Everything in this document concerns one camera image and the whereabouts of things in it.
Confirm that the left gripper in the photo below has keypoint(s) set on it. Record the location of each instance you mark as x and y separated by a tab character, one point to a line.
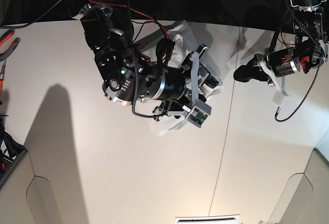
282	62

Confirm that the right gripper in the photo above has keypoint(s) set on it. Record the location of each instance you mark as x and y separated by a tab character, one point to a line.
172	88

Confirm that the white t-shirt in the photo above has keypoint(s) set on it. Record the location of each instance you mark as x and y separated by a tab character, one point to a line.
171	53

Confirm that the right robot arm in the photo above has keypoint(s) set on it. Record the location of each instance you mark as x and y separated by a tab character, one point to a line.
129	75

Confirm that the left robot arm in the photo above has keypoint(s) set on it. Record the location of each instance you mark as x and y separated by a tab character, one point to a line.
309	50

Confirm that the orange handled pliers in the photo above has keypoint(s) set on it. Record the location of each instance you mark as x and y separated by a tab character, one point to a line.
12	46

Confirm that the orange handled screwdriver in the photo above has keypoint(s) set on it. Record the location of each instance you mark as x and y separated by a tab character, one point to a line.
2	76

